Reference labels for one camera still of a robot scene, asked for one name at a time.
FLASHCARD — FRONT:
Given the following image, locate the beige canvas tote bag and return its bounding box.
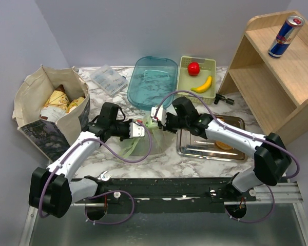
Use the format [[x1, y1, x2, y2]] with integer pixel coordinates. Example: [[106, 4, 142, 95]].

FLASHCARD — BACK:
[[12, 66, 90, 161]]

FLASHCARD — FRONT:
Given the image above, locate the metal tray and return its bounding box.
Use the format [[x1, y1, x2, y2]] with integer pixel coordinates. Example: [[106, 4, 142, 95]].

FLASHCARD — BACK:
[[176, 130, 247, 162]]

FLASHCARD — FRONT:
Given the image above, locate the red bull can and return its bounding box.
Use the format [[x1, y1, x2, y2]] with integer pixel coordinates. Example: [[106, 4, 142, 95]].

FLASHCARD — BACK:
[[268, 15, 305, 58]]

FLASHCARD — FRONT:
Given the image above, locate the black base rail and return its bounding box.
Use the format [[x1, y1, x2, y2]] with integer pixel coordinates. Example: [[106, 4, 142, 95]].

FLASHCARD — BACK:
[[87, 177, 256, 214]]

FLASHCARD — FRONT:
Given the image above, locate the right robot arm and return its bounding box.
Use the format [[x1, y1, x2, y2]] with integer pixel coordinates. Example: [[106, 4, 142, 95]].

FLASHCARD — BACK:
[[151, 96, 292, 201]]

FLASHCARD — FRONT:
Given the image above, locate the green plastic grocery bag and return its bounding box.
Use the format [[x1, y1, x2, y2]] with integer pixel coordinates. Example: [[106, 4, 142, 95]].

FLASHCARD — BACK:
[[119, 115, 175, 158]]

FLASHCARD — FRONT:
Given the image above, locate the glazed donut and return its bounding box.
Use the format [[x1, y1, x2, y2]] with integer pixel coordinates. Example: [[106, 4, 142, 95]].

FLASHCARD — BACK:
[[215, 141, 233, 150]]

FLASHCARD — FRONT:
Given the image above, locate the red apple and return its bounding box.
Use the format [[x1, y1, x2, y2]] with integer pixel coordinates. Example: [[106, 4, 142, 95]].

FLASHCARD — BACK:
[[187, 62, 200, 76]]

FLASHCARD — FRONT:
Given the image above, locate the pale green plastic basket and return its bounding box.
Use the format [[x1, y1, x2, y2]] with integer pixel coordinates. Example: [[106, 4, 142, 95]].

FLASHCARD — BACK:
[[177, 56, 216, 105]]

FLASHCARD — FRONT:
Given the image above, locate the wooden shelf unit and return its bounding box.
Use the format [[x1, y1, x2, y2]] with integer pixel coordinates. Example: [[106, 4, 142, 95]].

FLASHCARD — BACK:
[[219, 10, 308, 144]]

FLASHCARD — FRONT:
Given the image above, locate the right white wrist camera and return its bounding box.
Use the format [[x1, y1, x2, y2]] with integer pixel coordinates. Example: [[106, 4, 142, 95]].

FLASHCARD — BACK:
[[150, 106, 167, 126]]

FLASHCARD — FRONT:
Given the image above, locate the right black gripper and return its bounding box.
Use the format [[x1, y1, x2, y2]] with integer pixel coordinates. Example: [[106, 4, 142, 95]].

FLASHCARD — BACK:
[[158, 112, 189, 135]]

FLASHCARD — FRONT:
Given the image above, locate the clear plastic compartment box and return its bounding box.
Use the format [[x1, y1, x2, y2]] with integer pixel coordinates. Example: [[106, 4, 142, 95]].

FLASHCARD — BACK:
[[89, 65, 128, 97]]

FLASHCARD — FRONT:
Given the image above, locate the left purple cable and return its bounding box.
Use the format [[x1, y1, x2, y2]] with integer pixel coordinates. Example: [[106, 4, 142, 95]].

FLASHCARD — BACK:
[[38, 120, 153, 218]]

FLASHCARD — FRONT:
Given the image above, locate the teal transparent plastic container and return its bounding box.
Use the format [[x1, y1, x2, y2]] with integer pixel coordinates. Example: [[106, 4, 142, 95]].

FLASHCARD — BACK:
[[127, 56, 179, 111]]

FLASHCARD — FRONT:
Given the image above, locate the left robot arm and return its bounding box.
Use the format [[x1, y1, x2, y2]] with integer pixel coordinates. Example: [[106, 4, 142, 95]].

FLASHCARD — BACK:
[[29, 102, 134, 218]]

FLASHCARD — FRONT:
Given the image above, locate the yellow banana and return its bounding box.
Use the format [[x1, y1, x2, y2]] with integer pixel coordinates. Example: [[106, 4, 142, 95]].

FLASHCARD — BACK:
[[191, 76, 213, 93]]

